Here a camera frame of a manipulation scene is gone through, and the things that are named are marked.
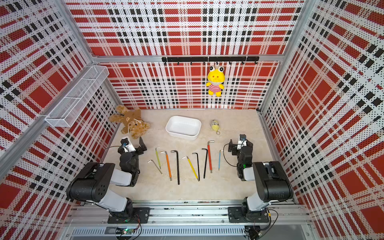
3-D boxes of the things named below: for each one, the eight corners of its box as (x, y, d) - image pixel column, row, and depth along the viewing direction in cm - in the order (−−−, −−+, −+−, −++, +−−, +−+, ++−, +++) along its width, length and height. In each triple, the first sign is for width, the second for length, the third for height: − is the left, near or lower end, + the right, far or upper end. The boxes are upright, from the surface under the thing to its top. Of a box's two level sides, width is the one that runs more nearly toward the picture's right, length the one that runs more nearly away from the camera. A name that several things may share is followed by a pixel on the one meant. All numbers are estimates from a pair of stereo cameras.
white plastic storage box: (164, 135, 108) (162, 130, 103) (172, 118, 118) (171, 113, 114) (197, 142, 104) (196, 137, 99) (203, 124, 114) (203, 119, 110)
